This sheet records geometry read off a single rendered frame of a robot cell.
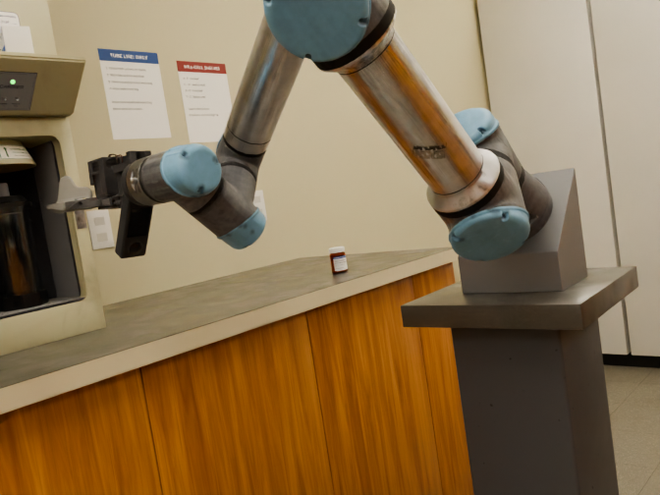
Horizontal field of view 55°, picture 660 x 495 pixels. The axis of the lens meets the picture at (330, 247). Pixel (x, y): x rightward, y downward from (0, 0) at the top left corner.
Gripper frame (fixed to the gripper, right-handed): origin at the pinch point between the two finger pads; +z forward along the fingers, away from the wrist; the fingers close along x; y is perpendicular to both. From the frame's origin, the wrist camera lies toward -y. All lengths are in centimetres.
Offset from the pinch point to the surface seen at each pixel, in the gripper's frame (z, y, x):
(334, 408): 1, -53, -56
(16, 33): 17.2, 36.1, 1.6
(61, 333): 25.9, -23.9, -2.6
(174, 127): 71, 30, -67
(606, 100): 13, 38, -290
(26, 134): 25.5, 18.3, -0.9
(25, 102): 20.9, 23.7, 0.3
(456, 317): -49, -26, -38
